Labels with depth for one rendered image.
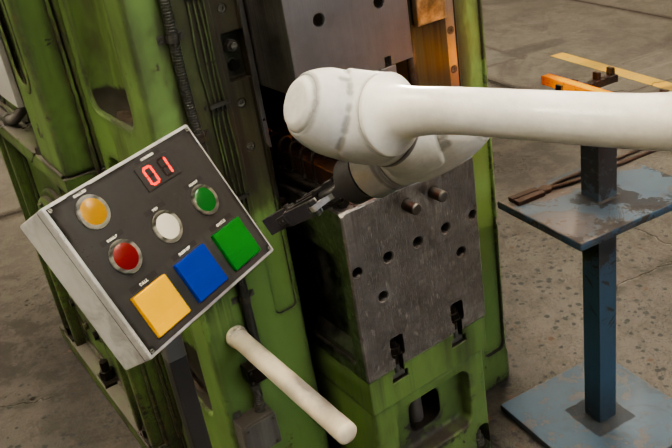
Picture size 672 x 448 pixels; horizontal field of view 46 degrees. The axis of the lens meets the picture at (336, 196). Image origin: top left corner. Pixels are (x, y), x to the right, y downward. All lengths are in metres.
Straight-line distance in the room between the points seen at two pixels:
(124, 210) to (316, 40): 0.53
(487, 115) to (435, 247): 0.99
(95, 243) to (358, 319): 0.72
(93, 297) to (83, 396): 1.69
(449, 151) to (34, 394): 2.25
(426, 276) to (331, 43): 0.60
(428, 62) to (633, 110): 1.12
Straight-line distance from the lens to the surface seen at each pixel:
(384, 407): 1.95
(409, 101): 0.90
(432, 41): 1.96
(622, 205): 2.01
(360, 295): 1.75
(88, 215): 1.26
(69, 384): 3.03
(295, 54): 1.56
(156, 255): 1.30
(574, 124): 0.88
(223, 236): 1.38
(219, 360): 1.87
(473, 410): 2.20
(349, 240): 1.67
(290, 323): 1.93
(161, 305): 1.27
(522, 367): 2.64
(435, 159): 1.04
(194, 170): 1.41
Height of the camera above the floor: 1.65
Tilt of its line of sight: 25 degrees down
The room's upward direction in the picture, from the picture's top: 9 degrees counter-clockwise
